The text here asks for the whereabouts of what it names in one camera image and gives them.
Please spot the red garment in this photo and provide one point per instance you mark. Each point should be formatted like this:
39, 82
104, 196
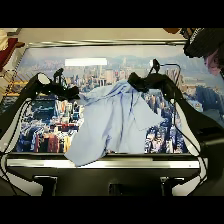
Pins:
7, 50

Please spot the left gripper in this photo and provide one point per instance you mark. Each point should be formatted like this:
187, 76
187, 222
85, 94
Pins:
65, 91

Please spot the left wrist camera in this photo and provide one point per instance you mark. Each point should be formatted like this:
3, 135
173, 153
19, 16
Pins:
58, 75

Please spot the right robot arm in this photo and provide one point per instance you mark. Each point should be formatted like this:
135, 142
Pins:
196, 123

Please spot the heap of clothes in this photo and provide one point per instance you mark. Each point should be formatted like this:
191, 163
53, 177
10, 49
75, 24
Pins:
206, 45

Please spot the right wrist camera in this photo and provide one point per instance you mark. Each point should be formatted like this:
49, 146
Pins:
155, 65

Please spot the silver frame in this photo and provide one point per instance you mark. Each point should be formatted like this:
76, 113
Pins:
100, 164

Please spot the light blue shirt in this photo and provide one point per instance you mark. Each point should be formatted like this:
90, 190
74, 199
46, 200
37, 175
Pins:
113, 123

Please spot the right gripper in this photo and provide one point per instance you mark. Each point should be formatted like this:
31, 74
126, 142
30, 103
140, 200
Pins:
138, 81

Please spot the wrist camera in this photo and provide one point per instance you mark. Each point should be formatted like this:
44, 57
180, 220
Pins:
58, 75
155, 65

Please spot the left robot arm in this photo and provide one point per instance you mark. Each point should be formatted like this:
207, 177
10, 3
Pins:
20, 103

